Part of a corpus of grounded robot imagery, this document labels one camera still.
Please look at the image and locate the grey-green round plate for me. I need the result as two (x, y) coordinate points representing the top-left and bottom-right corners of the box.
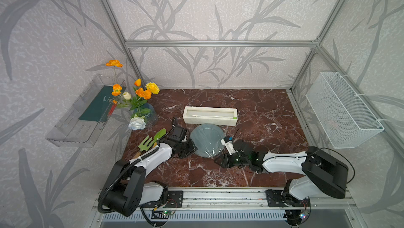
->
(189, 123), (226, 159)

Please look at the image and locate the white plastic wrap dispenser box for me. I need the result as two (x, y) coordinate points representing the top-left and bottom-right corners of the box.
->
(183, 107), (238, 126)

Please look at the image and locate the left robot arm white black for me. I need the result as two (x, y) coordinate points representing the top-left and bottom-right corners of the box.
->
(97, 124), (196, 216)

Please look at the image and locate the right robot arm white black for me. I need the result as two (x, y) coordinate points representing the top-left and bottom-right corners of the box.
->
(214, 140), (349, 206)

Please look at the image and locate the flower bouquet in glass vase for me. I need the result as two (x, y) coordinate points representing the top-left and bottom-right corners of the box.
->
(112, 79), (160, 131)

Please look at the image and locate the left green circuit board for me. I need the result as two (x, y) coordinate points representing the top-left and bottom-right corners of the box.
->
(152, 209), (176, 218)

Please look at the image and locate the red pen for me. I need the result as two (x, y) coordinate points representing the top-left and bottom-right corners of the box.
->
(108, 100), (118, 116)

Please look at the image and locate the right small circuit board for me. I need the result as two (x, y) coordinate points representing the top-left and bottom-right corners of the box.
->
(299, 210), (310, 220)

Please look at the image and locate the dark green notebook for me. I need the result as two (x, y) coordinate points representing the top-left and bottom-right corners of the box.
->
(79, 85), (117, 123)

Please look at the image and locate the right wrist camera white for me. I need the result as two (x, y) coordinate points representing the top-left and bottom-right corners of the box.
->
(221, 136), (236, 155)

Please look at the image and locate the green garden trowel yellow handle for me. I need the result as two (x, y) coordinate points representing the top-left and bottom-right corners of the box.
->
(149, 128), (166, 148)

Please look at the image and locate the green garden fork wooden handle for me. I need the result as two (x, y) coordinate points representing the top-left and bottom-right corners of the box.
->
(132, 136), (153, 160)

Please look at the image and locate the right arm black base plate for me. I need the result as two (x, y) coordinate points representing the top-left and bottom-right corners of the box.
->
(265, 189), (311, 208)

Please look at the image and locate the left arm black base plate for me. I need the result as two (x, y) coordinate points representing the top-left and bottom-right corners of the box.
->
(142, 190), (184, 209)

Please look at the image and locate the clear acrylic wall shelf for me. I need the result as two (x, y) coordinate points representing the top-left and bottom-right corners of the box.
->
(45, 74), (126, 148)

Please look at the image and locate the white wire mesh basket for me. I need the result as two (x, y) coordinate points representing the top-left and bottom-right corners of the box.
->
(306, 72), (385, 149)

